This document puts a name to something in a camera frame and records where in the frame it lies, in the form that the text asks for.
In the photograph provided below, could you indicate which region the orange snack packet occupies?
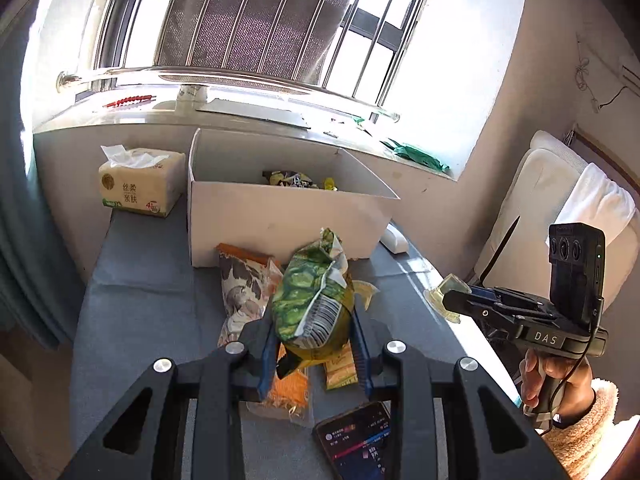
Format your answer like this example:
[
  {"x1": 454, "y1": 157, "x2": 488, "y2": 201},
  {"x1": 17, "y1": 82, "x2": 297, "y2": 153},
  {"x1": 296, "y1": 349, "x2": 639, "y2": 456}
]
[{"x1": 246, "y1": 370, "x2": 314, "y2": 427}]

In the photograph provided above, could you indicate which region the green pea snack bag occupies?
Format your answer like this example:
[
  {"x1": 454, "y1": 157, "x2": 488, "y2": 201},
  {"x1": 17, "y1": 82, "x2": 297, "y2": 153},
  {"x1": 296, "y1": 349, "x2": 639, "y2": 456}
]
[{"x1": 269, "y1": 228, "x2": 355, "y2": 378}]

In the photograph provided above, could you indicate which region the clear jelly cup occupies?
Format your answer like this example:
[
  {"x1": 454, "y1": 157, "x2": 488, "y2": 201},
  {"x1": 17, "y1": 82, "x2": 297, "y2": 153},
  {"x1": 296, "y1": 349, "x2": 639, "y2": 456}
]
[{"x1": 423, "y1": 273, "x2": 474, "y2": 324}]

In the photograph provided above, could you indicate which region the yellow potato chips bag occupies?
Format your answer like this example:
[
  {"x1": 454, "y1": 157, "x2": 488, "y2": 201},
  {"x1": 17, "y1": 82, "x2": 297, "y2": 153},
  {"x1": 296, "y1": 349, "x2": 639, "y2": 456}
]
[{"x1": 323, "y1": 178, "x2": 337, "y2": 191}]

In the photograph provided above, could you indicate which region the black yellow chips bag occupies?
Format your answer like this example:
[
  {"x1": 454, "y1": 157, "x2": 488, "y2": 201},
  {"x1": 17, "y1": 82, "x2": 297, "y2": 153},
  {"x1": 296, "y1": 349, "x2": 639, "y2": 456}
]
[{"x1": 262, "y1": 170, "x2": 318, "y2": 188}]

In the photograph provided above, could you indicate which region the fluffy cream right sleeve forearm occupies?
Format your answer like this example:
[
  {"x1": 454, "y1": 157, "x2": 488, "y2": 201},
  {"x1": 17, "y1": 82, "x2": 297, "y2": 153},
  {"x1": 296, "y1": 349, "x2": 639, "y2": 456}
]
[{"x1": 542, "y1": 379, "x2": 618, "y2": 479}]

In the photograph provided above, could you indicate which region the person's right hand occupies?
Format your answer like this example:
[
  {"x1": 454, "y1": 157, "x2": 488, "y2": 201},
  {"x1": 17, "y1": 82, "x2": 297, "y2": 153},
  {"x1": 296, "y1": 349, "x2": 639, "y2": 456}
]
[{"x1": 520, "y1": 349, "x2": 596, "y2": 425}]

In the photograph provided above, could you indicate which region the black smartphone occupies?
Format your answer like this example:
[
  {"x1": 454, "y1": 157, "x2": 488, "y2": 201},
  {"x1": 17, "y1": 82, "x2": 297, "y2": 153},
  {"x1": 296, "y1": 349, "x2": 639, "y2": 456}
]
[{"x1": 312, "y1": 401, "x2": 390, "y2": 480}]

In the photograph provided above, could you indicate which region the cow pattern snack bag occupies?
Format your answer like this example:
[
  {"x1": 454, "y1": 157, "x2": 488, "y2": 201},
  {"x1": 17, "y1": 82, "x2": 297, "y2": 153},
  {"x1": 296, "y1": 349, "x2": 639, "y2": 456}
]
[{"x1": 216, "y1": 244, "x2": 283, "y2": 347}]

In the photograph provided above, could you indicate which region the white remote control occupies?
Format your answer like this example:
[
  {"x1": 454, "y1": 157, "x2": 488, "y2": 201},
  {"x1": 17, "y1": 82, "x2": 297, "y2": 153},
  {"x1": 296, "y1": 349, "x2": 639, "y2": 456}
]
[{"x1": 380, "y1": 223, "x2": 409, "y2": 255}]

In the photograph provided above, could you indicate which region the white cardboard box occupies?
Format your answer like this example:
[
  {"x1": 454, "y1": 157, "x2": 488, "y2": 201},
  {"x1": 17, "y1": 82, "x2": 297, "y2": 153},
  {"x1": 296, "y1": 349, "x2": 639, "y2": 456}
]
[{"x1": 188, "y1": 129, "x2": 400, "y2": 268}]

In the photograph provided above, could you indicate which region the grey-blue curtain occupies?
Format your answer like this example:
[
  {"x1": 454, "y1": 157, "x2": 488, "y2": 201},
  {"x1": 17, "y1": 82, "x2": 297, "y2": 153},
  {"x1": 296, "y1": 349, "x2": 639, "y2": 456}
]
[{"x1": 1, "y1": 15, "x2": 85, "y2": 349}]

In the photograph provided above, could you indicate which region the green plastic bag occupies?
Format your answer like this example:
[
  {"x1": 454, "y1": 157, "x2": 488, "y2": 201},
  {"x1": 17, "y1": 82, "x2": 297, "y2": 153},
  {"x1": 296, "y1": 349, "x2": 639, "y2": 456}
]
[{"x1": 382, "y1": 139, "x2": 450, "y2": 174}]

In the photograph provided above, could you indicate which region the tissue pack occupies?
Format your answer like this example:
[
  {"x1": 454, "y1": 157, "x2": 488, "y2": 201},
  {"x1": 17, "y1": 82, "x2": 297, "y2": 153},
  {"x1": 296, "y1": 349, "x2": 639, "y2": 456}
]
[{"x1": 98, "y1": 145, "x2": 186, "y2": 218}]

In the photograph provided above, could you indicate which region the flat cardboard sheet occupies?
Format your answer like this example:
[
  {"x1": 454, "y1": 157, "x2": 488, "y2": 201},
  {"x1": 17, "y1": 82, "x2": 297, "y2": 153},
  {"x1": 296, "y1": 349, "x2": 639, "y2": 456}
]
[{"x1": 195, "y1": 98, "x2": 310, "y2": 129}]

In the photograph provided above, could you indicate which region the grey hanging towel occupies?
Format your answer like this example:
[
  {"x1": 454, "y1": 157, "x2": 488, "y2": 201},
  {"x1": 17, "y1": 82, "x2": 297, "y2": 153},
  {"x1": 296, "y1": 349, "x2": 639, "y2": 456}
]
[{"x1": 154, "y1": 0, "x2": 352, "y2": 86}]

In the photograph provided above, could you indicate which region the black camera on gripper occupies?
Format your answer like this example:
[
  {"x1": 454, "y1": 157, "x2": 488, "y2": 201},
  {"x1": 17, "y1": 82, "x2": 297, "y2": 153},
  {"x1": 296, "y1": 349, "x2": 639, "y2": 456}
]
[{"x1": 548, "y1": 222, "x2": 605, "y2": 332}]

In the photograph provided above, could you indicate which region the red bead string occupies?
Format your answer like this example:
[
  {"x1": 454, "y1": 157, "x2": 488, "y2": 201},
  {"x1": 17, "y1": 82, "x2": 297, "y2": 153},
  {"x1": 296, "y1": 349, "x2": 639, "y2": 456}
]
[{"x1": 103, "y1": 94, "x2": 158, "y2": 110}]

